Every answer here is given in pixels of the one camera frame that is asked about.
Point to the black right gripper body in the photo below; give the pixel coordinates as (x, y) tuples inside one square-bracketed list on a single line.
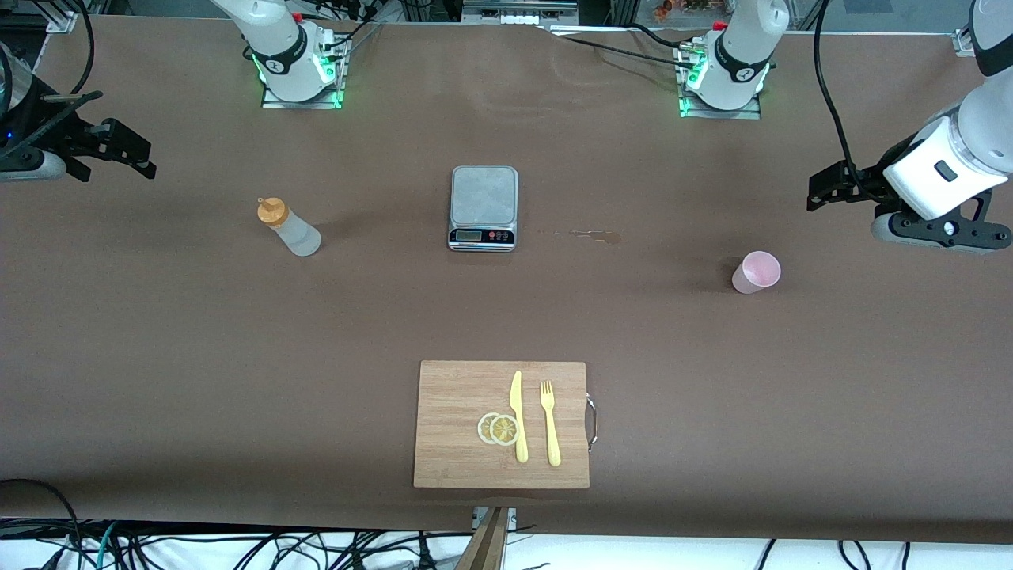
[(57, 136)]

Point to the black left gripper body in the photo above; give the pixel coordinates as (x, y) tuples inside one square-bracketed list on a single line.
[(865, 184)]

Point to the pink plastic cup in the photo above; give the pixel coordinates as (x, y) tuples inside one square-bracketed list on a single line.
[(756, 273)]

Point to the sauce bottle with orange cap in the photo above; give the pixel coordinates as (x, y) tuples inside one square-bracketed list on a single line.
[(297, 233)]

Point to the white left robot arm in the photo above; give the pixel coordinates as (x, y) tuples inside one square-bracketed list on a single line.
[(744, 55)]

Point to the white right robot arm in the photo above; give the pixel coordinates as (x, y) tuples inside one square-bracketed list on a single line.
[(277, 47)]

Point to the silver digital kitchen scale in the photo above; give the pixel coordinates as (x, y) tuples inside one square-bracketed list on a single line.
[(483, 198)]

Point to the white power strip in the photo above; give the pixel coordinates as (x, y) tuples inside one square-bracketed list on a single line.
[(514, 16)]

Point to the yellow plastic fork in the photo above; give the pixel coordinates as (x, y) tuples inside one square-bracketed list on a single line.
[(552, 427)]

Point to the yellow plastic knife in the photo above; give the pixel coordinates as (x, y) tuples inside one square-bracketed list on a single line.
[(518, 412)]

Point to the lemon slice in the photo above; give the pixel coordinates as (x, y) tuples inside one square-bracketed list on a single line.
[(483, 428), (504, 430)]

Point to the wooden cutting board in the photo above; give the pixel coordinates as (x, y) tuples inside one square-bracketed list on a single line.
[(459, 419)]

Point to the aluminium frame corner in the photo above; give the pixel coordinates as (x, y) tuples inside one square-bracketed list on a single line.
[(964, 41), (63, 20)]

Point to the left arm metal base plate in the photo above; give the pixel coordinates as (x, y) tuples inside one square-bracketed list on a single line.
[(720, 113)]

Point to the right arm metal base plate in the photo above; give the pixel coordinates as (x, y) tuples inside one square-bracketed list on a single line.
[(301, 103)]

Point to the small metal bracket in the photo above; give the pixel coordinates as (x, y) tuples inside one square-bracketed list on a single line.
[(511, 518)]

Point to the wooden post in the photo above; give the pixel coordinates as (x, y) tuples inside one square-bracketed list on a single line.
[(484, 546)]

